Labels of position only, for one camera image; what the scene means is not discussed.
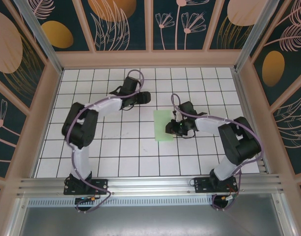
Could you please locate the light green paper sheet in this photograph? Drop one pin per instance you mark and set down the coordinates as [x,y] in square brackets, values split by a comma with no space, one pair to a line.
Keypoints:
[161,123]

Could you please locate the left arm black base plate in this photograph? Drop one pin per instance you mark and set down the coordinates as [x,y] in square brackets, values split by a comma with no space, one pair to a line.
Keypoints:
[101,186]

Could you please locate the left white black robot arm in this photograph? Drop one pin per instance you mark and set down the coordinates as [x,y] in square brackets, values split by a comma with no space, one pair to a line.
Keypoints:
[79,162]

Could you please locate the aluminium corner post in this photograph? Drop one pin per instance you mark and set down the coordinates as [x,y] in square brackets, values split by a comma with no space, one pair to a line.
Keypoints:
[44,41]
[255,37]

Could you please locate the long aluminium mounting rail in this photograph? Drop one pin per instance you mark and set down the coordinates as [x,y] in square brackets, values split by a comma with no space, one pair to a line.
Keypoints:
[150,184]

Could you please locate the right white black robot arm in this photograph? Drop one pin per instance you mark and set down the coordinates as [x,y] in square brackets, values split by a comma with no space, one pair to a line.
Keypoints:
[224,169]

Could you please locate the aluminium side rail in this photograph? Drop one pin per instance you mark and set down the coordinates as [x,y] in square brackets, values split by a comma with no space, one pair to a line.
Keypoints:
[243,93]

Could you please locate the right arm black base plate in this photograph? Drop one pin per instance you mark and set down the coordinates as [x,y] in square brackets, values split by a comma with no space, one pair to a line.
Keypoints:
[201,186]

